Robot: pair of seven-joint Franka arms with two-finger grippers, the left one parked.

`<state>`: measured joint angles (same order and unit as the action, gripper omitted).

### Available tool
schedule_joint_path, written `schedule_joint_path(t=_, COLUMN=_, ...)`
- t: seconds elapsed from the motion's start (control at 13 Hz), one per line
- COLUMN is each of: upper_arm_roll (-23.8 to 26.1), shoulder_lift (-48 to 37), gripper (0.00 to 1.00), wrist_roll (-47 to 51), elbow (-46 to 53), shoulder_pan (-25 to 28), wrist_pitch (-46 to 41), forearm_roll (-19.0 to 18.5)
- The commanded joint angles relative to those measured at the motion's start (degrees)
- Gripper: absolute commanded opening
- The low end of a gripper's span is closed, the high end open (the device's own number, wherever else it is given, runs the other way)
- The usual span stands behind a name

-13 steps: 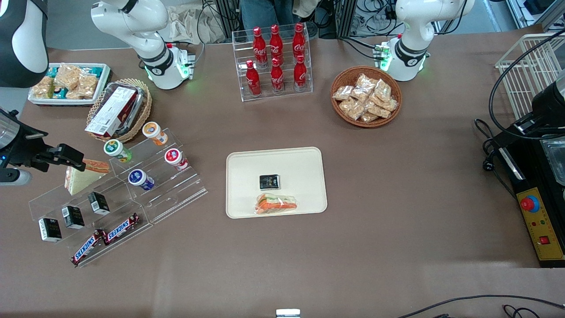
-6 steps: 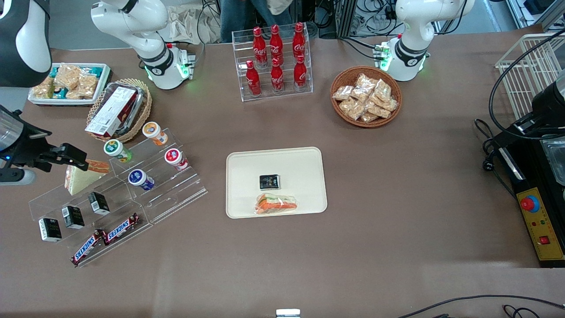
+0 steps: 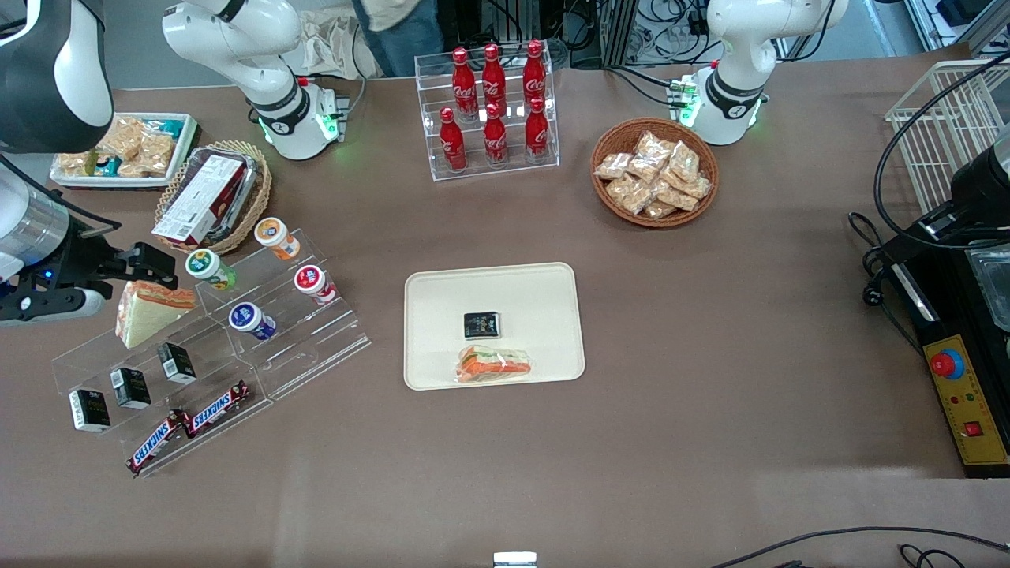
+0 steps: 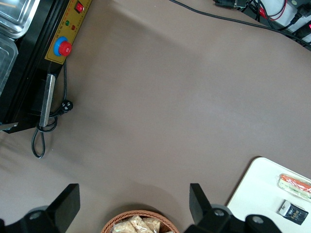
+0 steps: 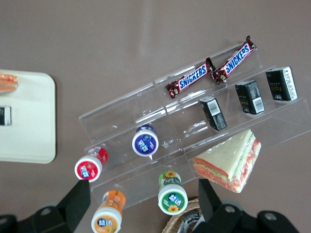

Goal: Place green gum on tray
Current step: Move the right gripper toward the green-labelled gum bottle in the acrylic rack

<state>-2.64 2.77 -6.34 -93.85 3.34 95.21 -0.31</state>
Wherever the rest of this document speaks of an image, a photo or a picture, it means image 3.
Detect thin black floor cable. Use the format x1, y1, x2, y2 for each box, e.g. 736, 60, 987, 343
709, 525, 1010, 568

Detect red lid gum bottle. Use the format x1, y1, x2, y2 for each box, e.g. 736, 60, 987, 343
294, 265, 339, 306

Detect white rectangular snack tray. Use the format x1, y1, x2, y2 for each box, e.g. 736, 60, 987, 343
50, 113, 199, 191

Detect green lid gum bottle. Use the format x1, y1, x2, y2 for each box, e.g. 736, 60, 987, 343
185, 248, 238, 292

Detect black cable with plug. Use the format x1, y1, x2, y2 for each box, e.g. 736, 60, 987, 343
847, 210, 888, 309

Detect beige plastic tray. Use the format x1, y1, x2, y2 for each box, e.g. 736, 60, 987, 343
404, 262, 586, 391

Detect clear acrylic snack stand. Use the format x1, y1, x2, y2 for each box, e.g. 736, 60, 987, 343
51, 292, 274, 479

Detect oval wicker basket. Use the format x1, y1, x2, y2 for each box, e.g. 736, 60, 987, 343
155, 140, 273, 256

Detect crumpled white bag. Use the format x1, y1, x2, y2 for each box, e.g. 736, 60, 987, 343
298, 14, 381, 80

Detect wrapped sandwich flat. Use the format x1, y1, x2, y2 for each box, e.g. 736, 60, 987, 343
455, 345, 533, 385

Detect red cola bottle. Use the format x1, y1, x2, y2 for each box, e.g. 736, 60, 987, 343
522, 39, 548, 111
439, 107, 467, 173
525, 98, 551, 165
482, 43, 507, 119
483, 103, 509, 169
452, 47, 479, 121

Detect black plastic food container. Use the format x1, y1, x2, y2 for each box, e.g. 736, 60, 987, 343
175, 146, 263, 239

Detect clear acrylic gum stand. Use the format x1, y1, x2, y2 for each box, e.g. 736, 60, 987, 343
193, 229, 372, 400

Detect person in blue jeans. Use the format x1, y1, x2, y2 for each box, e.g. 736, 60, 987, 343
351, 0, 444, 79

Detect long black looping cable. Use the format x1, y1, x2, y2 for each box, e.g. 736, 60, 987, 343
873, 49, 1010, 252

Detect white wire basket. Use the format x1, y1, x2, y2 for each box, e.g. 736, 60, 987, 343
885, 59, 1010, 215

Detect clear acrylic bottle rack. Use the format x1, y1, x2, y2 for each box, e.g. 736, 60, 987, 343
415, 49, 561, 183

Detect coiled black cable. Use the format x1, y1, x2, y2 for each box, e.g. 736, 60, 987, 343
898, 543, 970, 568

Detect clear plastic container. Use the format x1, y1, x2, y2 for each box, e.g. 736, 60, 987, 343
966, 243, 1010, 334

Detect red white biscuit box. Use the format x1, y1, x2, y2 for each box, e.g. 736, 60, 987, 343
152, 154, 247, 248

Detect blue lid gum bottle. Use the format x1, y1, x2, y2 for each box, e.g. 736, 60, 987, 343
229, 302, 278, 342

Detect snickers bar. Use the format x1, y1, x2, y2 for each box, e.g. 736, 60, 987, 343
183, 381, 252, 438
126, 410, 191, 476

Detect round wicker basket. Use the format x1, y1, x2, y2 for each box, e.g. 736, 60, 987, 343
591, 118, 720, 230

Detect black yellow control box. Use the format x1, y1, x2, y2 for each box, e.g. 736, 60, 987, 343
880, 235, 1010, 480

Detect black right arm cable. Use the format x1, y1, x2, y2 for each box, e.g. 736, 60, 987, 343
0, 152, 123, 239

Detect right arm gripper black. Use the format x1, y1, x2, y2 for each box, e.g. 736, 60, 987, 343
17, 221, 178, 305

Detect orange lid gum bottle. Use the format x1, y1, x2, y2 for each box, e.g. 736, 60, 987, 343
254, 217, 301, 262

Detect wrapped triangle sandwich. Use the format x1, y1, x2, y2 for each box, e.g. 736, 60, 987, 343
116, 280, 197, 349

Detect small black box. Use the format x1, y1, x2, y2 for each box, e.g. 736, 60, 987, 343
110, 368, 152, 409
157, 342, 197, 386
69, 388, 111, 433

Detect left arm gripper black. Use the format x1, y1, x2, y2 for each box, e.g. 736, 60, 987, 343
914, 146, 1010, 247

